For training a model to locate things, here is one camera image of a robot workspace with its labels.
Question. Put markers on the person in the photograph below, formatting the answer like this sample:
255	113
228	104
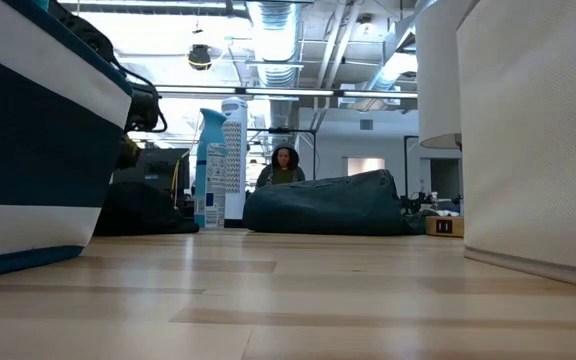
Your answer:
282	175

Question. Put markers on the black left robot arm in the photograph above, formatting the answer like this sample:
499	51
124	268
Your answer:
143	107

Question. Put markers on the blue spray bottle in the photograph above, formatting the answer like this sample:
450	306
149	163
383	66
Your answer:
210	175

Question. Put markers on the white shade wooden base lamp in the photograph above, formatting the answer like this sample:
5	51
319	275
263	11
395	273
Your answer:
438	75

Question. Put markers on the long light bar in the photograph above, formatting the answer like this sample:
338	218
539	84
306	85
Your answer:
288	92

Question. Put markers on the beige fabric bin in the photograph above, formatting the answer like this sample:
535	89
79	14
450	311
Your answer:
533	150

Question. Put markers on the black overhead camera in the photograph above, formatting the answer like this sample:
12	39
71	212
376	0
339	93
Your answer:
199	57

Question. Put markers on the dark green garment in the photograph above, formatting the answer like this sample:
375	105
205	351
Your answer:
328	205

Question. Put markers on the navy and white fabric bin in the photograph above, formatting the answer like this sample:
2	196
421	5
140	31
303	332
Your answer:
43	165

